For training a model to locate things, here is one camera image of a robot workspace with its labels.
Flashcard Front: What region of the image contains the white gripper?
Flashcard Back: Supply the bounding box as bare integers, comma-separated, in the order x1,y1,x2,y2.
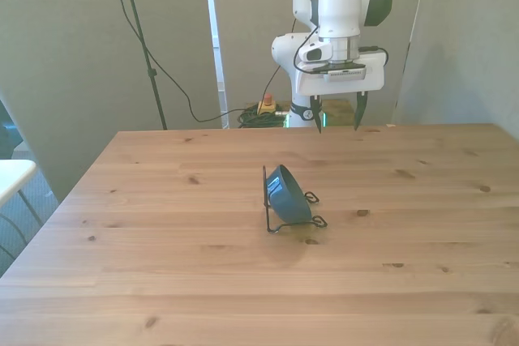
294,51,386,135

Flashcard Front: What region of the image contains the dark blue bowl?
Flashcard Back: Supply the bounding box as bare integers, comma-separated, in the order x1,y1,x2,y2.
265,164,313,233

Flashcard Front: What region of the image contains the yellow emergency stop button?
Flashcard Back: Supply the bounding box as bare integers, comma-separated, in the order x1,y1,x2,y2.
257,94,277,116

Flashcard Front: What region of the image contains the black tripod stand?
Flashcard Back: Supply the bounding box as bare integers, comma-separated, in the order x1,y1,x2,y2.
103,0,169,130

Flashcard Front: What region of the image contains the white side table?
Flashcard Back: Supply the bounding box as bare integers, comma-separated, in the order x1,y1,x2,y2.
0,159,37,206

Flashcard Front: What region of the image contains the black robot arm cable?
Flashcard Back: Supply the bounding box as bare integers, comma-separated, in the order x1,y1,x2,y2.
281,0,322,73

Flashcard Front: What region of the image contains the coiled dark cable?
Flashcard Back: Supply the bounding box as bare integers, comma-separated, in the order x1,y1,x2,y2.
236,107,290,129

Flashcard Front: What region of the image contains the black wire dish rack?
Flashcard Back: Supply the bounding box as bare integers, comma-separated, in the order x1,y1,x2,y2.
262,165,328,235

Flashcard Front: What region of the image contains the white partition frame strip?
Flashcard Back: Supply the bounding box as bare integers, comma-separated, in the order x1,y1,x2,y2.
202,0,230,130

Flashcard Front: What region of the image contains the black hanging cable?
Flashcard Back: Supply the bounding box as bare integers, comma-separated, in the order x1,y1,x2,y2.
105,0,247,123

